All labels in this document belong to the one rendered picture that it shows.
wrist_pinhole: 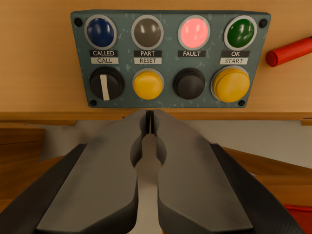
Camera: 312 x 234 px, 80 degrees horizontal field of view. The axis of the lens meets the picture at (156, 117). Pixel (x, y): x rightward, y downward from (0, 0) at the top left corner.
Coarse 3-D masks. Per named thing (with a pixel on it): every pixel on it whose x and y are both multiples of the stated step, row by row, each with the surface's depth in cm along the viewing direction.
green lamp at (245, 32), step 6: (234, 24) 14; (240, 24) 14; (246, 24) 14; (252, 24) 14; (228, 30) 14; (234, 30) 14; (240, 30) 14; (246, 30) 14; (252, 30) 14; (228, 36) 14; (234, 36) 14; (240, 36) 14; (246, 36) 14; (252, 36) 14; (228, 42) 14; (234, 42) 14; (240, 42) 14; (246, 42) 14
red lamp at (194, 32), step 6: (186, 24) 14; (192, 24) 14; (198, 24) 14; (204, 24) 14; (186, 30) 14; (192, 30) 14; (198, 30) 14; (204, 30) 14; (186, 36) 14; (192, 36) 14; (198, 36) 14; (204, 36) 14; (186, 42) 14; (192, 42) 14; (198, 42) 14
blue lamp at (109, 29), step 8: (88, 24) 14; (96, 24) 14; (104, 24) 14; (88, 32) 14; (96, 32) 14; (104, 32) 14; (112, 32) 14; (96, 40) 14; (104, 40) 14; (112, 40) 14
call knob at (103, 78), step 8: (96, 72) 15; (104, 72) 15; (112, 72) 15; (96, 80) 15; (104, 80) 15; (112, 80) 15; (120, 80) 16; (96, 88) 15; (104, 88) 15; (112, 88) 15; (120, 88) 16; (96, 96) 16; (104, 96) 16; (112, 96) 16
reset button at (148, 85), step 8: (144, 72) 15; (152, 72) 15; (136, 80) 15; (144, 80) 15; (152, 80) 15; (160, 80) 15; (136, 88) 15; (144, 88) 15; (152, 88) 15; (160, 88) 15; (144, 96) 16; (152, 96) 16
